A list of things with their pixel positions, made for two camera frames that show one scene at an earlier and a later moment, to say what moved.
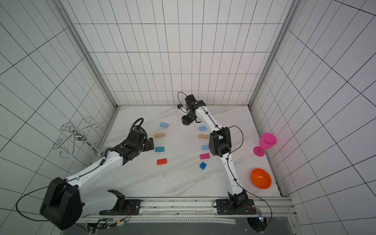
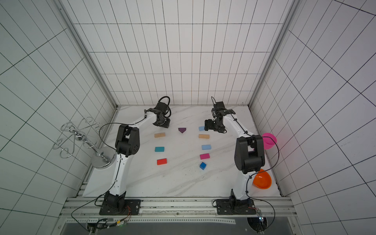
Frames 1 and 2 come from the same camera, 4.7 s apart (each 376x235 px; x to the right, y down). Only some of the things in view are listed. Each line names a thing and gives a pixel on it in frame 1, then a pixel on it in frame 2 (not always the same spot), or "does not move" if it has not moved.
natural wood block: [203, 136] does not move
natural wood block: [161, 134] does not move
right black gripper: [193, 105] -> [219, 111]
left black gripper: [147, 148] -> [166, 125]
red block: [161, 161] does not move
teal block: [159, 149] does not move
